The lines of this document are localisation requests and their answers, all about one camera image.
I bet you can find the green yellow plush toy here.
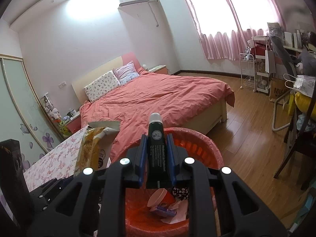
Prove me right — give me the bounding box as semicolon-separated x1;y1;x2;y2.
58;120;72;137

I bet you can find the black white floral scrunchie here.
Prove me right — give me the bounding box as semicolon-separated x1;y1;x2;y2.
172;187;190;201

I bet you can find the floral white pillow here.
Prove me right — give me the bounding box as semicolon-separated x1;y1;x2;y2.
84;70;121;103

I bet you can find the clear tube of plush toys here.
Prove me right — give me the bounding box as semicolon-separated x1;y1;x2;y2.
40;93;62;123

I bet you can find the floral pink white tablecloth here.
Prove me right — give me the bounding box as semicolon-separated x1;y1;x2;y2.
24;126;87;192

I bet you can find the beige paper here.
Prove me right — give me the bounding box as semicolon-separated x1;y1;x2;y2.
161;199;189;224

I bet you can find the pink window curtain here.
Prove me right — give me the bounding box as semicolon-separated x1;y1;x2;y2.
185;0;286;60

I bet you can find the striped pink pillow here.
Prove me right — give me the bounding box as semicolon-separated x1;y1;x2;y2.
113;61;140;85

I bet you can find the flower printed sliding wardrobe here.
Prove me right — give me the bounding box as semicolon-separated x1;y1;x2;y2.
0;56;63;170

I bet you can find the yellow gold snack box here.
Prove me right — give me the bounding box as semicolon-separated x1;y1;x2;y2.
73;120;120;176

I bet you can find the coral pink bed duvet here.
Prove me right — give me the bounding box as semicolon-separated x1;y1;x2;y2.
80;70;235;161

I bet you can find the pink left nightstand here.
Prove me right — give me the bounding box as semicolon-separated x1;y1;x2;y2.
65;111;81;134

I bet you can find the beige pink headboard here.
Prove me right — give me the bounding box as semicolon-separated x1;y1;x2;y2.
71;51;142;105

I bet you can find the pink right nightstand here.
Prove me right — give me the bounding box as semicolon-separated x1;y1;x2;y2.
148;65;169;74

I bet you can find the white wire rack shelf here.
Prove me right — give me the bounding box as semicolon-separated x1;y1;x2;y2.
239;53;257;93

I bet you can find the white wall socket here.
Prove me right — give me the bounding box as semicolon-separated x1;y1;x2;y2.
59;81;66;89

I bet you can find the white paper shopping bag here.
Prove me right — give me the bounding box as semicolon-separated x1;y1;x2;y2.
283;73;315;97

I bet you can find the dark green lip balm tube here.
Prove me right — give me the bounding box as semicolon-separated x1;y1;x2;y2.
146;112;171;189

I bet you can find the red plastic laundry basket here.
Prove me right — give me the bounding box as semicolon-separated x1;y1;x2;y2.
112;127;226;237

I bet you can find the pink nightstand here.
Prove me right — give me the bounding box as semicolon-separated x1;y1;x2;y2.
148;65;169;74
65;111;81;134

